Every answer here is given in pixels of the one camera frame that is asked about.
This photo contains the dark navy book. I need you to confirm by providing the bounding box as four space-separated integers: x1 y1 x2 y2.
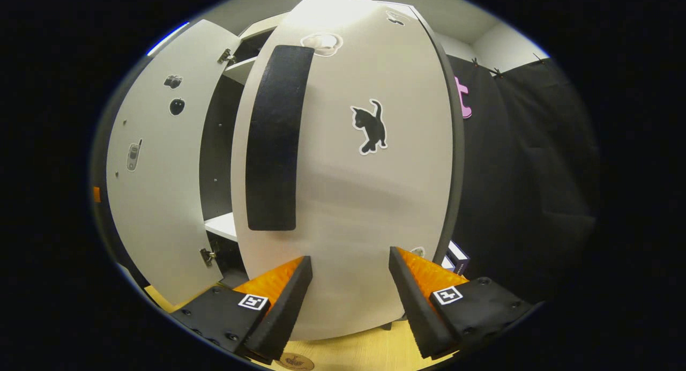
449 241 472 276

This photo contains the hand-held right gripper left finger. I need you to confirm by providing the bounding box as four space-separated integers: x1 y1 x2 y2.
170 255 314 361

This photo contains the round brown disc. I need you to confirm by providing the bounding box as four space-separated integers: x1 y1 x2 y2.
279 352 316 371

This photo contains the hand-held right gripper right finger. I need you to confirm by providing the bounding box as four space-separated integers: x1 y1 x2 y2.
389 246 538 361

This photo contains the black backdrop cloth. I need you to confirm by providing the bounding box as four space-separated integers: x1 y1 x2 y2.
445 54 601 307

